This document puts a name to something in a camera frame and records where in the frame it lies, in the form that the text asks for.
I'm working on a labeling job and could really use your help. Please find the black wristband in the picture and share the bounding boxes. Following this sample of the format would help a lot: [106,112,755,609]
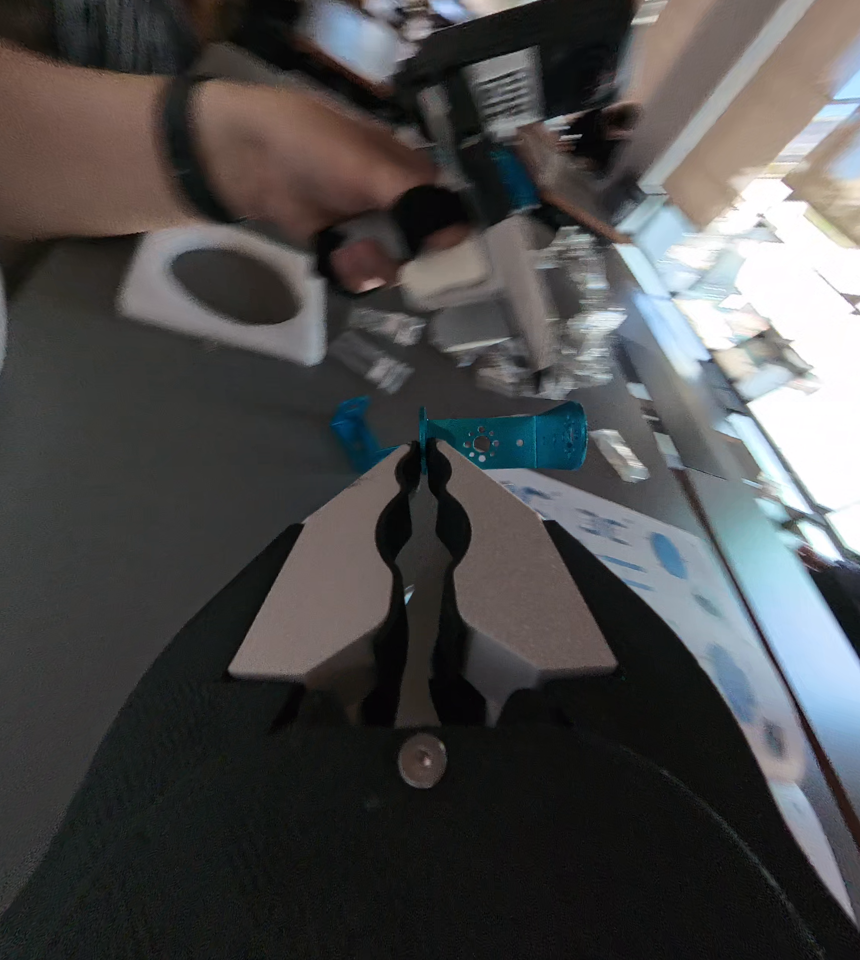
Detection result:
[158,73,239,226]

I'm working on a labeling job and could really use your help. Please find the long blue U bracket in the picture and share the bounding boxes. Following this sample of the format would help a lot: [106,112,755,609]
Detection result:
[417,399,590,477]

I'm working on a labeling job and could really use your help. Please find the small blue servo bracket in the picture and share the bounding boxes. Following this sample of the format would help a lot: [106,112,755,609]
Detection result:
[329,394,402,475]

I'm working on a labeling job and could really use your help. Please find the open instruction manual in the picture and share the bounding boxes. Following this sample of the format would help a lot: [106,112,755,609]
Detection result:
[486,466,860,927]

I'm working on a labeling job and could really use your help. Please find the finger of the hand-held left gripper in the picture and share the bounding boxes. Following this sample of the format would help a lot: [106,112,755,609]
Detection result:
[428,302,518,359]
[488,217,560,378]

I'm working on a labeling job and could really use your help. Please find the white square foam frame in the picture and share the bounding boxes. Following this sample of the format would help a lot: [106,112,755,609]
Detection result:
[115,223,328,369]

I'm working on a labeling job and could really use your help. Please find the group of clear hardware bags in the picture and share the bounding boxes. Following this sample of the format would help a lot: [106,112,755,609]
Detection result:
[331,303,653,485]

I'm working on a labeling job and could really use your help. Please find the beige roller blind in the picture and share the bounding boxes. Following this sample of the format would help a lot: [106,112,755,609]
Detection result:
[662,0,860,260]

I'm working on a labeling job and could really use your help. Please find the crumpled clear plastic wrap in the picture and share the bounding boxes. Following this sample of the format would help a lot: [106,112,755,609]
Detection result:
[475,225,629,402]

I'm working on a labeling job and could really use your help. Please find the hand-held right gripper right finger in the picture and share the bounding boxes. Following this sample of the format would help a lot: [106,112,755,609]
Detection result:
[430,438,620,727]

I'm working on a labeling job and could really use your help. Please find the person's left hand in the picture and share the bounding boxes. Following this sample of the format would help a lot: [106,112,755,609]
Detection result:
[199,78,442,296]

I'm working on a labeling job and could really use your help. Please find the striped dark cloth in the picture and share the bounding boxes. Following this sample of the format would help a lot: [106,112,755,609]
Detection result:
[51,0,202,76]

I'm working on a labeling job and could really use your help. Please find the large glass window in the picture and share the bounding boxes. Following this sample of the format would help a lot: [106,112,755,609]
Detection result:
[625,0,860,556]

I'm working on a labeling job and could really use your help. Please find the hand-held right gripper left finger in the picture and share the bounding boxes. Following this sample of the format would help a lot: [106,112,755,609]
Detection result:
[227,442,417,723]

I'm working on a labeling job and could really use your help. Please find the dark grey desk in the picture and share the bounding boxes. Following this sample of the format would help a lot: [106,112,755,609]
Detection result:
[0,217,860,960]

